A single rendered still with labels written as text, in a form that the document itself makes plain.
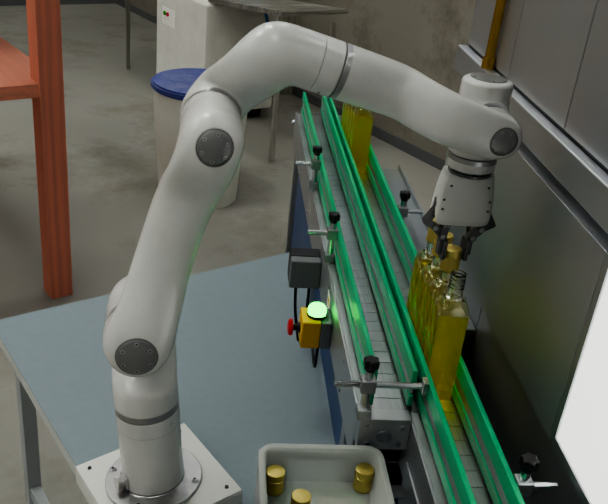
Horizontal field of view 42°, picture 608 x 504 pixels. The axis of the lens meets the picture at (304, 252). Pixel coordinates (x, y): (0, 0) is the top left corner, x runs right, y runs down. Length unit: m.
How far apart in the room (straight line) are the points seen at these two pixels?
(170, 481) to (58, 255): 2.22
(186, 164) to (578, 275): 0.62
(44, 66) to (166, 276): 2.13
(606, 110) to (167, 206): 0.70
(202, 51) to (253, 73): 4.69
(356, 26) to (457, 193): 4.96
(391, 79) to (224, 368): 1.03
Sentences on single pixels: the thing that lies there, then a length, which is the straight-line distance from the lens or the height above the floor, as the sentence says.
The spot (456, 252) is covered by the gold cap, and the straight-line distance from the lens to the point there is 1.46.
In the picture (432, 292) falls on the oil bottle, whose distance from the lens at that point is 1.49.
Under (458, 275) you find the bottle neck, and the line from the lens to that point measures 1.44.
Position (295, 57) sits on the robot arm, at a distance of 1.23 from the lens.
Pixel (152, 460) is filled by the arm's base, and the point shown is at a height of 0.91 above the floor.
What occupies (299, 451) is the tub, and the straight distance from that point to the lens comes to 1.45.
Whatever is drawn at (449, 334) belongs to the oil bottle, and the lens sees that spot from 1.46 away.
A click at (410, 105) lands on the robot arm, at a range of 1.28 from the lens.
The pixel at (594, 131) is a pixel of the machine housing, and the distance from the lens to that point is 1.33.
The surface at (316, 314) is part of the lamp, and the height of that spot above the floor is 1.01.
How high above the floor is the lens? 1.96
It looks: 27 degrees down
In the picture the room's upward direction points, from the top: 6 degrees clockwise
